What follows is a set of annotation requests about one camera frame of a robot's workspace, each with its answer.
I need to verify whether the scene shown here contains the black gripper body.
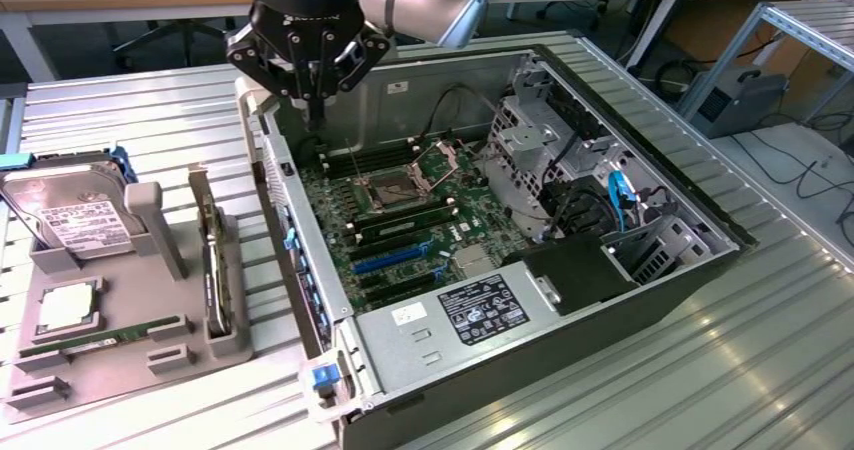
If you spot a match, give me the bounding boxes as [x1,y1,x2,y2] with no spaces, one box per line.
[250,0,366,67]

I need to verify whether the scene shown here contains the graphics card with metal bracket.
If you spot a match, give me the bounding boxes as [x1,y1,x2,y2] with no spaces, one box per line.
[187,163,236,339]

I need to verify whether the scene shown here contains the RAM slot white latches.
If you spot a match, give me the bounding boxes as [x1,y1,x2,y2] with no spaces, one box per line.
[320,138,415,161]
[346,198,456,231]
[323,146,419,171]

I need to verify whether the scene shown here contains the RAM slot black latches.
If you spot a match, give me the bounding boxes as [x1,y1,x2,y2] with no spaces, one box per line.
[342,193,451,224]
[326,150,422,176]
[322,142,416,166]

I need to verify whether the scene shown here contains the thin metal locking lever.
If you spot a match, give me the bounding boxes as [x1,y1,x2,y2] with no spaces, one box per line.
[344,137,368,189]

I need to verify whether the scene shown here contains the CPU socket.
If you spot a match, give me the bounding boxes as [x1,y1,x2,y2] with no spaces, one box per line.
[359,167,428,217]

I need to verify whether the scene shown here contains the blue disk carrier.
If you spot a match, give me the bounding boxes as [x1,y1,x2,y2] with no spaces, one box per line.
[0,140,140,186]

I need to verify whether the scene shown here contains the perforated metal drive cage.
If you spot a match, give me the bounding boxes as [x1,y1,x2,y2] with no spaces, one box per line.
[479,92,583,245]

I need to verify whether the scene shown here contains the green motherboard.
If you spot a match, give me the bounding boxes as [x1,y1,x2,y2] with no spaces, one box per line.
[292,134,539,312]

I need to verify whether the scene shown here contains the blue expansion slot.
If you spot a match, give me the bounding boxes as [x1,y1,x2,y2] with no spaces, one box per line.
[351,242,436,276]

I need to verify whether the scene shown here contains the silver hard disk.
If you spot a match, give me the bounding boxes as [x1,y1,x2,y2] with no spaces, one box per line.
[0,162,147,262]

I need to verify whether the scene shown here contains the silver chipset heatsink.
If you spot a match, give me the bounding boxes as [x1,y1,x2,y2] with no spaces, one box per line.
[452,246,496,277]

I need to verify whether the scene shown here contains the grey parts rack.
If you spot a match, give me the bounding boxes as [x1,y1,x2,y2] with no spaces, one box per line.
[0,181,259,424]

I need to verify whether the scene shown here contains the black plastic shroud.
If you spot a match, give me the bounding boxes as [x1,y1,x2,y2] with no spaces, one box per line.
[518,233,641,317]

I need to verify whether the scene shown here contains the silver CPU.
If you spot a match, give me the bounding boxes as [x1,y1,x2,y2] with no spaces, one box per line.
[35,286,100,332]

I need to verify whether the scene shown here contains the silver power supply unit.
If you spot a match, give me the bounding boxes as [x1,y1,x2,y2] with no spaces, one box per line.
[351,262,566,397]

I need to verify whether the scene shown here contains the green RAM stick white label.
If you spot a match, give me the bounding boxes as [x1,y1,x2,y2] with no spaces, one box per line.
[17,315,183,360]

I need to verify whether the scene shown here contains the slotted metal disk bay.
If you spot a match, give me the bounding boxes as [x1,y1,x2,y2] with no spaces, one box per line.
[599,213,726,286]

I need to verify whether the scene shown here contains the open black PC case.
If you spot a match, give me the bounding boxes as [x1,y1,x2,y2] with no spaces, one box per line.
[234,43,761,450]

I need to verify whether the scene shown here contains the black arched wire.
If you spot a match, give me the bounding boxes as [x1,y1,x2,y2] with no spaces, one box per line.
[424,84,502,139]

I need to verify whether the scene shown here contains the coiled black cable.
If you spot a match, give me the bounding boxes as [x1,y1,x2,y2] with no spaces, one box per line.
[655,58,697,95]

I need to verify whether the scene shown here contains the blue SATA wire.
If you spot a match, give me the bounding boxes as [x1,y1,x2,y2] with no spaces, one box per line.
[607,168,635,232]

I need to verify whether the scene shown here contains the grey machine with handle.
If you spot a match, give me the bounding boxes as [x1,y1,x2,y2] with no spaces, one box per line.
[678,67,790,140]

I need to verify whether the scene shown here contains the aluminium profile frame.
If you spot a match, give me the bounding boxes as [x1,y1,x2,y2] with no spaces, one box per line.
[677,0,854,126]

